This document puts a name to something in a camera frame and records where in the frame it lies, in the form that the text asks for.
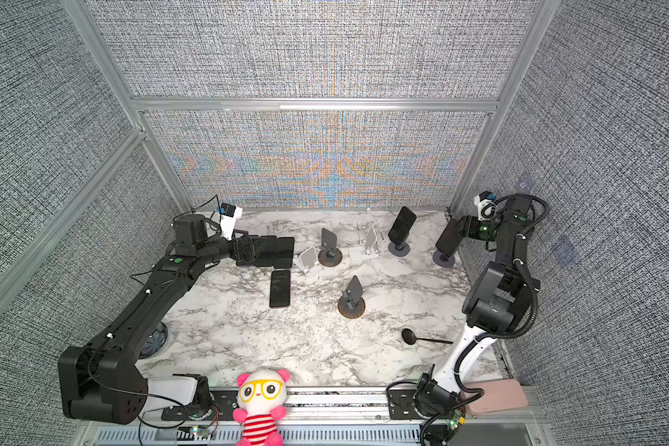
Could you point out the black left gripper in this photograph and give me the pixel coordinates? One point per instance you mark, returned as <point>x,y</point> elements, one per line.
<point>239,255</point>

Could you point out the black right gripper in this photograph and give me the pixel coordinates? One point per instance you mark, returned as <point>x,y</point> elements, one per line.
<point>470,228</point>

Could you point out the black smartphone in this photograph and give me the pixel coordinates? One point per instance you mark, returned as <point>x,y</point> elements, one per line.
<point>266,258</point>
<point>257,246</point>
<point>450,238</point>
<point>402,225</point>
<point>280,292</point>
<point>284,253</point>

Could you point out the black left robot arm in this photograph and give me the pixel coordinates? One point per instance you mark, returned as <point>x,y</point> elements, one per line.
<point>100,381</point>

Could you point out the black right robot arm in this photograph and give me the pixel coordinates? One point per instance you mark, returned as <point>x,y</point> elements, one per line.
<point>502,304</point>

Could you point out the grey round stand far right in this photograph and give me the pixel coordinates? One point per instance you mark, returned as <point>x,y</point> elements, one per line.
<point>443,261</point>

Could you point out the grey round stand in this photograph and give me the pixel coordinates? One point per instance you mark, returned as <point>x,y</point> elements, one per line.
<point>443,261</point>
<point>400,251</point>

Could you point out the white phone stand left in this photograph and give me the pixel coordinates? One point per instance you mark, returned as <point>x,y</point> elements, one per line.
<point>308,262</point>

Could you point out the grey wood-base stand rear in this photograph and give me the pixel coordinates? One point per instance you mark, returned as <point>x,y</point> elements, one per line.
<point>330,255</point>

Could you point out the empty grey wood-base stand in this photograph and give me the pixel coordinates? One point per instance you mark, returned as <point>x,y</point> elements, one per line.
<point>352,305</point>

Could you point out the black ladle spoon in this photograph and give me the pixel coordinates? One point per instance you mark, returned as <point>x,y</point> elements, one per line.
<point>410,338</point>

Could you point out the pink white plush toy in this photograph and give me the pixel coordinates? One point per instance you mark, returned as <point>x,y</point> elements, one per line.
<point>260,399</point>

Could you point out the pink flat box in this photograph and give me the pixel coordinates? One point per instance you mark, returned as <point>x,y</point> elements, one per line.
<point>499,395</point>

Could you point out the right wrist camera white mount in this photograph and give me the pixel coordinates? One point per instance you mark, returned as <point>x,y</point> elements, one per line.
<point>485,205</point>

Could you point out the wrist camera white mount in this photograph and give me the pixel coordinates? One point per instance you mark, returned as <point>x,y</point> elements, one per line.
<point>485,205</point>
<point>228,216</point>

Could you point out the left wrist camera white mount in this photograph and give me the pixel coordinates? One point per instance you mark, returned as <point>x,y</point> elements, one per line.
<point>228,216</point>

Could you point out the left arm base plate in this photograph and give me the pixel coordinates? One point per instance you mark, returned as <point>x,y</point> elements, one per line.
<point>221,404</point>

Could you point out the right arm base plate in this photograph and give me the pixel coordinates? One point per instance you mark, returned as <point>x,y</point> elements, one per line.
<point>401,403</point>

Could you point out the aluminium frame corner post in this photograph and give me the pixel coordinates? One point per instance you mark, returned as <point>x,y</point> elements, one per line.
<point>93,38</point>

